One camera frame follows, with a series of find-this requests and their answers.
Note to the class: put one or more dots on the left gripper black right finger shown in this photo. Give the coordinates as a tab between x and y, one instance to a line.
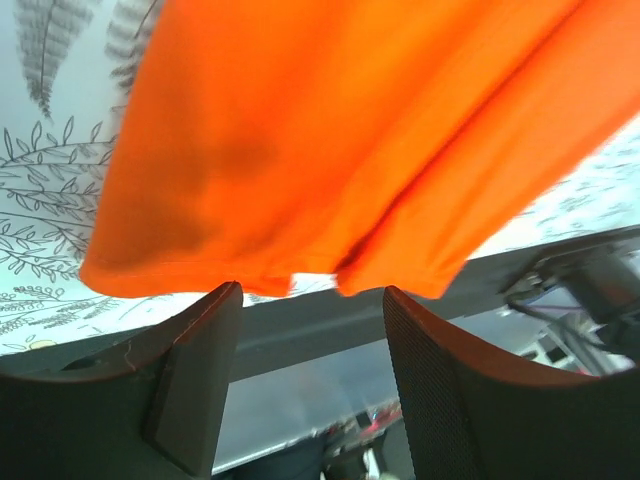
475	411

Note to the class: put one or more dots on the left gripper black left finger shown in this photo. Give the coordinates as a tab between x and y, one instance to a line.
149	407

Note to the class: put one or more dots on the orange t-shirt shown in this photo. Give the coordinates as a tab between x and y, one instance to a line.
382	142

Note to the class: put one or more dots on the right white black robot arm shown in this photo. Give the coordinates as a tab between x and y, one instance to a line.
587	297

